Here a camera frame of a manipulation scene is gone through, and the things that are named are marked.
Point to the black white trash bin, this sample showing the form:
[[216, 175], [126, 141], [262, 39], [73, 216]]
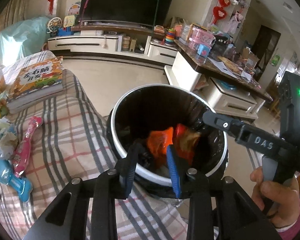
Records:
[[157, 116]]

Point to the white paper sheet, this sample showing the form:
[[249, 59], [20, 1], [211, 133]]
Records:
[[221, 66]]

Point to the person's right hand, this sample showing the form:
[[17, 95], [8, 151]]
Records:
[[287, 199]]

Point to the rainbow stacking ring toy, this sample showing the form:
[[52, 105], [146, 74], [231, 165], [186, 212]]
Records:
[[170, 36]]

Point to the pink storage box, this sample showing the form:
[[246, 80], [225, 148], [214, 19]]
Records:
[[200, 36]]

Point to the blue brush blister pack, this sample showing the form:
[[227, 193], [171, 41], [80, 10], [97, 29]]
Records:
[[22, 185]]

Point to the teal covered armchair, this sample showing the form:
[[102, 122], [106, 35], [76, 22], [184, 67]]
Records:
[[22, 39]]

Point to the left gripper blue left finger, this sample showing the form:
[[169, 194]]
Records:
[[127, 170]]

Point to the right red heart decoration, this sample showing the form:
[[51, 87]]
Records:
[[219, 10]]

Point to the orange children's book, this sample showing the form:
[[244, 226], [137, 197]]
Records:
[[36, 83]]

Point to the ferris wheel toy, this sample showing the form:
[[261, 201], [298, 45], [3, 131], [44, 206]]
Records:
[[54, 24]]

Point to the pink toothbrush pack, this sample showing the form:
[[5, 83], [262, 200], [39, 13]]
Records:
[[22, 152]]

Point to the red white 1928 box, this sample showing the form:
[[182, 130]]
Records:
[[185, 140]]

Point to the brown marble coffee table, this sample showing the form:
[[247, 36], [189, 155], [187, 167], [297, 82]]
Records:
[[225, 94]]

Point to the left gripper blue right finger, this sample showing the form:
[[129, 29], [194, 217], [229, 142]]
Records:
[[177, 169]]

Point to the right beige curtain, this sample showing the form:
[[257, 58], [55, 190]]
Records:
[[13, 12]]

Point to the black flat television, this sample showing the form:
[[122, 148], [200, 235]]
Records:
[[144, 12]]

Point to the plaid checkered blanket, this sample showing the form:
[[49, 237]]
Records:
[[72, 143]]

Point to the white tv cabinet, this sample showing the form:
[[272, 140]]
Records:
[[111, 46]]

